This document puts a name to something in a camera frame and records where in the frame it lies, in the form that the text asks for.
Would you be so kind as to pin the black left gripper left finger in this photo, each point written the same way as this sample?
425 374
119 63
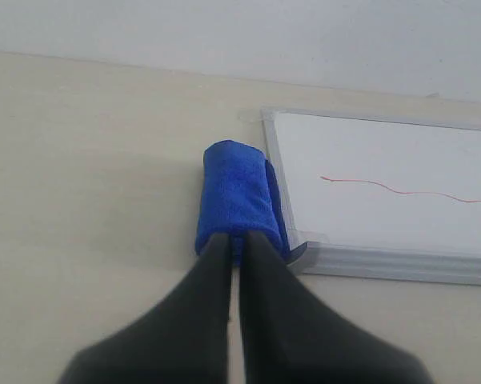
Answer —
183 339

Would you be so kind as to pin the blue microfiber cloth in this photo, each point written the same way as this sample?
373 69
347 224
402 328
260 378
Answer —
240 193

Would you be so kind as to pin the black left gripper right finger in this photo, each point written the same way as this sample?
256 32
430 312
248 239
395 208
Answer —
290 336

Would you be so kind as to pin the aluminium framed whiteboard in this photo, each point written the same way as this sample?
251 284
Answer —
371 196

